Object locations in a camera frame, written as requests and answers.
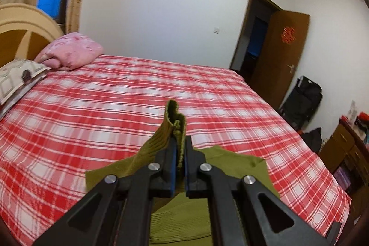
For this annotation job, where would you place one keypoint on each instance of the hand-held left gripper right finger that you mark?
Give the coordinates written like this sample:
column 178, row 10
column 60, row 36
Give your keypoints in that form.
column 186, row 168

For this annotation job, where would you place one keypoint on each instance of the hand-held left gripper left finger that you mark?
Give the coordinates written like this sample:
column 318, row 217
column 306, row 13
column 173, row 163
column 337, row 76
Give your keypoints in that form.
column 173, row 168

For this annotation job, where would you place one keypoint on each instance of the green knit sweater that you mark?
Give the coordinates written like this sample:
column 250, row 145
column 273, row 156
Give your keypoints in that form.
column 230, row 162

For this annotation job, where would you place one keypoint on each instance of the red plaid bed sheet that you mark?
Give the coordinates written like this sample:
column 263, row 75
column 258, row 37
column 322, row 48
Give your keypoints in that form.
column 115, row 104

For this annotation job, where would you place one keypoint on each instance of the black bag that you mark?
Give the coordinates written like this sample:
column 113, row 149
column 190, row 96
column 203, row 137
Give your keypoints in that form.
column 312, row 140

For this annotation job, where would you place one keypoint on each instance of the black suitcase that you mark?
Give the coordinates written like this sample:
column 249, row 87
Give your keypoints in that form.
column 302, row 102

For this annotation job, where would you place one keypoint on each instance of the brown wooden door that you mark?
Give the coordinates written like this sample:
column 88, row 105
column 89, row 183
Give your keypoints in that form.
column 276, row 61

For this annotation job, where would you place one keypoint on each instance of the brown wooden dresser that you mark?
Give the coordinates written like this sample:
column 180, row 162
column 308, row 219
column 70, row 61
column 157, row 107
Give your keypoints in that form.
column 340, row 145

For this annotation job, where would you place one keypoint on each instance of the pink pillow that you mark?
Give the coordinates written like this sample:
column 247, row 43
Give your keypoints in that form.
column 72, row 50

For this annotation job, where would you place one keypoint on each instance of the red door decoration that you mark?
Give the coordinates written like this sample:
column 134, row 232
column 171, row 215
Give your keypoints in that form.
column 287, row 35

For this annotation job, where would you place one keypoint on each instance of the white card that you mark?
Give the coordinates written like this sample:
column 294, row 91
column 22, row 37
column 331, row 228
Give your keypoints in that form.
column 352, row 110

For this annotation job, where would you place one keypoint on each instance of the grey patterned pillow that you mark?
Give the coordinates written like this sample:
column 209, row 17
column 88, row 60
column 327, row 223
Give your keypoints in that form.
column 14, row 76

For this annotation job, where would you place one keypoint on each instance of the red cloth item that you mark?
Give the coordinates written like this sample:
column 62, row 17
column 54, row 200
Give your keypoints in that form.
column 363, row 117

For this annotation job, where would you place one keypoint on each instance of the beige wooden headboard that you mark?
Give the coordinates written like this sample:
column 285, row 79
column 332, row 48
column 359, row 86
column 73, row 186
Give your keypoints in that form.
column 28, row 32

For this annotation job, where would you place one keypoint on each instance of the brown door frame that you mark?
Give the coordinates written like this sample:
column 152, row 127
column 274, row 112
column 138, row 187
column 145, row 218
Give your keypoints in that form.
column 248, row 32

